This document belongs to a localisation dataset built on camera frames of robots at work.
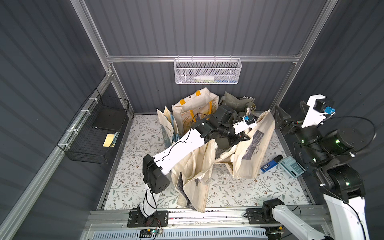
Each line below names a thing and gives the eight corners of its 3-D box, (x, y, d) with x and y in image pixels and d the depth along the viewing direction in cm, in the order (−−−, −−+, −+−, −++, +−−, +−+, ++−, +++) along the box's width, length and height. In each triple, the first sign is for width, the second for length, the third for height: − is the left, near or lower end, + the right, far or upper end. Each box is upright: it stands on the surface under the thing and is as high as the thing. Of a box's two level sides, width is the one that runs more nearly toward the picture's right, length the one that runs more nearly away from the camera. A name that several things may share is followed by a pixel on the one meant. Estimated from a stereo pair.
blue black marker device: (263, 174, 90) (266, 171, 87) (259, 169, 92) (262, 166, 88) (281, 161, 95) (284, 157, 92) (277, 157, 97) (279, 154, 94)
